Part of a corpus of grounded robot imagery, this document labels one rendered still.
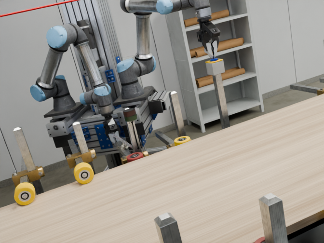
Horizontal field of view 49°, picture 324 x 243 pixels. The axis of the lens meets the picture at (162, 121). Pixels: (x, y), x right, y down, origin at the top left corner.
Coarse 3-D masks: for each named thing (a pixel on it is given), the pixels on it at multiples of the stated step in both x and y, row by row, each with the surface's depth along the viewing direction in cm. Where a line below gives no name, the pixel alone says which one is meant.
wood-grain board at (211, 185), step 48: (192, 144) 168; (240, 144) 156; (288, 144) 146; (48, 192) 153; (96, 192) 143; (144, 192) 134; (192, 192) 126; (240, 192) 119; (288, 192) 113; (0, 240) 124; (48, 240) 118; (96, 240) 111; (144, 240) 106; (192, 240) 101; (240, 240) 96
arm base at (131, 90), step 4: (136, 80) 228; (124, 84) 227; (128, 84) 226; (132, 84) 227; (136, 84) 228; (124, 88) 228; (128, 88) 227; (132, 88) 227; (136, 88) 228; (140, 88) 230; (124, 92) 228; (128, 92) 227; (132, 92) 227; (136, 92) 229; (140, 92) 229; (124, 96) 228; (128, 96) 227; (132, 96) 227; (136, 96) 228
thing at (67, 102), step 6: (54, 96) 238; (60, 96) 237; (66, 96) 239; (54, 102) 240; (60, 102) 238; (66, 102) 240; (72, 102) 242; (54, 108) 240; (60, 108) 238; (66, 108) 239
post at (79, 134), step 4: (72, 124) 166; (76, 124) 165; (80, 124) 166; (76, 128) 166; (80, 128) 166; (76, 132) 166; (80, 132) 167; (76, 136) 167; (80, 136) 167; (80, 140) 168; (84, 140) 168; (80, 144) 168; (84, 144) 169; (80, 148) 168; (84, 148) 169; (84, 152) 170; (92, 164) 172; (92, 168) 172
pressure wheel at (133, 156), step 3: (132, 153) 173; (135, 153) 172; (138, 153) 171; (141, 153) 170; (129, 156) 170; (132, 156) 170; (135, 156) 169; (138, 156) 167; (141, 156) 168; (129, 159) 167; (132, 159) 166; (135, 159) 166
